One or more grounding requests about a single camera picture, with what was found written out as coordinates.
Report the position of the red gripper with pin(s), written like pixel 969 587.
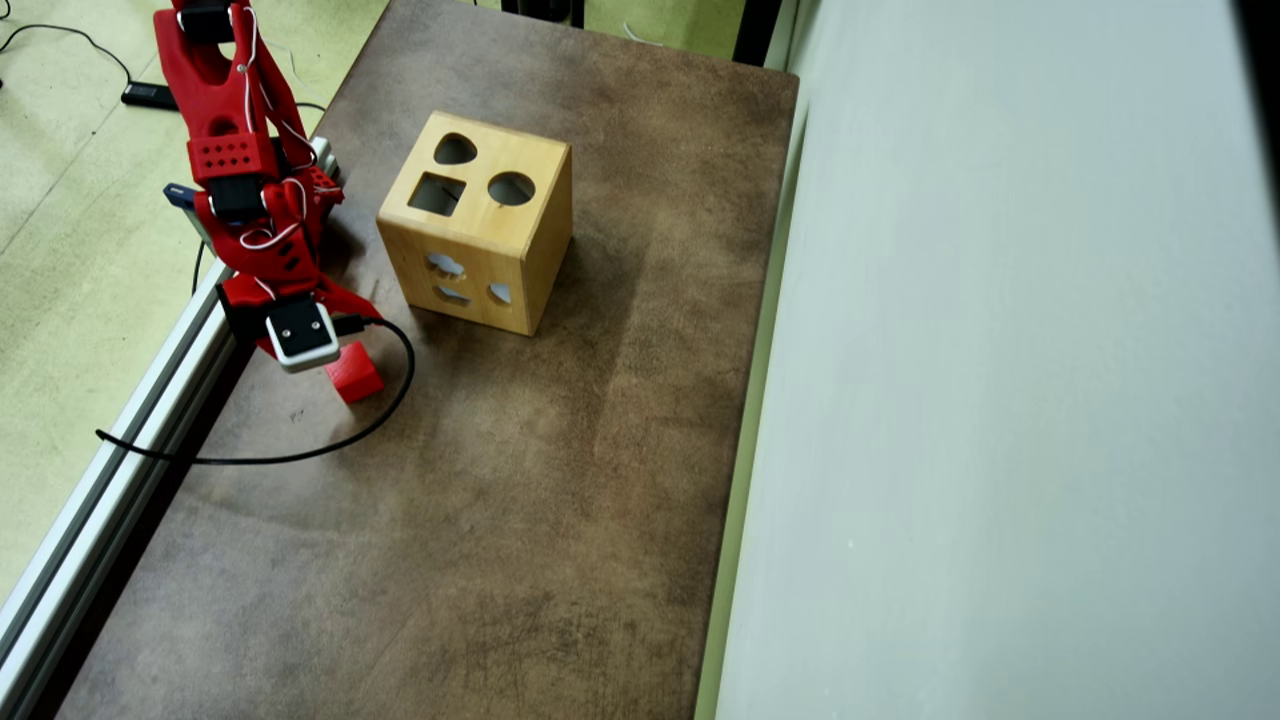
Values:
pixel 342 301

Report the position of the red cube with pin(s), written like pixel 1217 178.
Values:
pixel 355 378

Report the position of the red robot arm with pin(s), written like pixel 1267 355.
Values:
pixel 215 100

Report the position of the small grey white device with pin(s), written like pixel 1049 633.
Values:
pixel 326 158

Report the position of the wooden shape sorter box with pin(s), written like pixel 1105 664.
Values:
pixel 480 225

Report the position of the black power adapter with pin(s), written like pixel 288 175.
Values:
pixel 148 95

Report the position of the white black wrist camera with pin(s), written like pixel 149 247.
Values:
pixel 300 335

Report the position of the aluminium profile rail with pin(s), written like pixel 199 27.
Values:
pixel 100 480

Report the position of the dark vertical post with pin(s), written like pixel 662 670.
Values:
pixel 757 30

